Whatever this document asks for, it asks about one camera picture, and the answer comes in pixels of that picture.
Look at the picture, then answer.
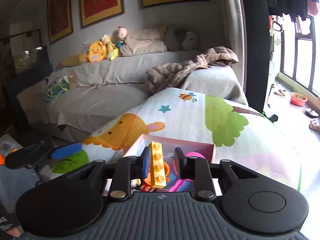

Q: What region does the yellow building brick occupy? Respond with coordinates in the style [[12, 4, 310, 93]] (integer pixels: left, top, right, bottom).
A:
[[149, 141, 167, 189]]

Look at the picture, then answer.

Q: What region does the orange plastic toy cup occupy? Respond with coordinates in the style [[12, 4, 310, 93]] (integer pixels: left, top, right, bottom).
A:
[[143, 162, 170, 186]]

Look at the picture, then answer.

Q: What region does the pink cardboard box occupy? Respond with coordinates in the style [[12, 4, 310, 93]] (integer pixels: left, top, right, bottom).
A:
[[102, 133, 217, 197]]

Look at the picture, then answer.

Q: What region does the grey covered sofa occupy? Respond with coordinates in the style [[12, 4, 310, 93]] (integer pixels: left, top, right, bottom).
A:
[[16, 49, 249, 136]]

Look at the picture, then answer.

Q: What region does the cartoon animal play mat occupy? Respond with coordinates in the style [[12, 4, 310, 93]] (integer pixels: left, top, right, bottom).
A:
[[49, 88, 302, 189]]

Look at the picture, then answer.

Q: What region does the green knitted cloth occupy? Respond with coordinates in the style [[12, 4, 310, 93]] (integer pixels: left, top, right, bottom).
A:
[[45, 76, 70, 105]]

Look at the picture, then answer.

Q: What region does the brown puffer jacket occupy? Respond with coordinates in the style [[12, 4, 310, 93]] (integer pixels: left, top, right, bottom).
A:
[[145, 46, 239, 94]]

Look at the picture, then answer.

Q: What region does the black fish tank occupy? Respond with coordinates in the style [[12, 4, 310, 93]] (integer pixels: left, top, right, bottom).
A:
[[1, 29, 50, 82]]

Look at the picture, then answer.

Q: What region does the yellow tiger plush toy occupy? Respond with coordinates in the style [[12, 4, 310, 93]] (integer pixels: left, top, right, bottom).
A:
[[87, 41, 107, 63]]

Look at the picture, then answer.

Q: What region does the yellow duck plush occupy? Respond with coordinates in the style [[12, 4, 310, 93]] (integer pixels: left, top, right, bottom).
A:
[[101, 35, 119, 61]]

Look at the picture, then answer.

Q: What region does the red plastic basin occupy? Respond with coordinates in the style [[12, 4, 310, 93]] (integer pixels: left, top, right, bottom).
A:
[[290, 92, 308, 107]]

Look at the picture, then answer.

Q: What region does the grey plush toy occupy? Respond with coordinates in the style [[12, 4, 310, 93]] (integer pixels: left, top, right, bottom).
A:
[[164, 28, 198, 51]]

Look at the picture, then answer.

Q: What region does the beige pillow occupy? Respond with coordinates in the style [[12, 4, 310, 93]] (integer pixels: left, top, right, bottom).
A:
[[119, 22, 167, 57]]

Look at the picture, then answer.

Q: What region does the pink head doll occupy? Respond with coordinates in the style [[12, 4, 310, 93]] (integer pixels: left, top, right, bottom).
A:
[[116, 27, 127, 48]]

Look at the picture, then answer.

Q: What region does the left red framed picture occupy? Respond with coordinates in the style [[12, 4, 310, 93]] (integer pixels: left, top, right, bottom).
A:
[[47, 0, 73, 44]]

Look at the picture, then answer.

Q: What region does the middle red framed picture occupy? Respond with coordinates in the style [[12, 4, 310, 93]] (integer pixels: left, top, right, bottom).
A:
[[79, 0, 125, 28]]

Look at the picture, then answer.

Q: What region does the dark curtain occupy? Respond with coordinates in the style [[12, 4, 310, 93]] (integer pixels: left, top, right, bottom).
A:
[[242, 0, 270, 113]]

